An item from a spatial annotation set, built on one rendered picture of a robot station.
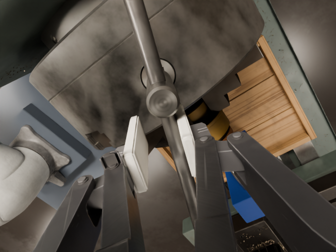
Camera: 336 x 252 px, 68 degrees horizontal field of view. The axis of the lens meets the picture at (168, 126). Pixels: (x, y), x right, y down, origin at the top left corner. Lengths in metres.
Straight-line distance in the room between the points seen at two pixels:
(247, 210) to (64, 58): 0.42
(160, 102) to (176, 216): 2.04
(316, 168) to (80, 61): 0.68
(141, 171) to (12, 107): 0.83
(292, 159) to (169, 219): 1.54
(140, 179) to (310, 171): 0.67
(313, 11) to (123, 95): 1.44
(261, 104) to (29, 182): 0.65
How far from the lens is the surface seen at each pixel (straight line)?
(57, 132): 0.89
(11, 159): 0.80
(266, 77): 0.64
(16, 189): 0.77
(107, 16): 0.24
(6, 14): 0.28
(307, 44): 1.64
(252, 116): 0.67
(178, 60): 0.25
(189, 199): 0.21
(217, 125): 0.40
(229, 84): 0.39
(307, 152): 0.80
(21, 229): 2.76
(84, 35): 0.25
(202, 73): 0.25
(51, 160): 0.89
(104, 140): 0.33
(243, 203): 0.52
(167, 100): 0.16
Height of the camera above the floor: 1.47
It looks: 62 degrees down
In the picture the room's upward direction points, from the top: 173 degrees counter-clockwise
